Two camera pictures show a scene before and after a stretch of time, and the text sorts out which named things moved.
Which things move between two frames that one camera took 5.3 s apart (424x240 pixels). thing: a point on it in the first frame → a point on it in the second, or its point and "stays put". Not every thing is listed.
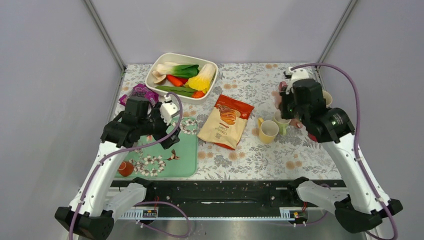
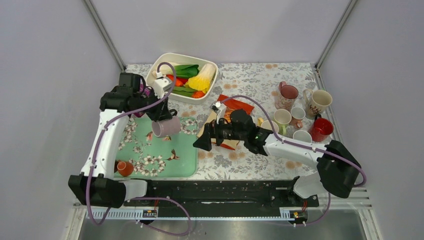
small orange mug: [125, 168] stays put
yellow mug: [267, 130] stays put
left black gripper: [163, 134] → [162, 112]
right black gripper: [285, 113] → [212, 131]
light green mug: [283, 123] stays put
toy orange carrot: [176, 81] stays put
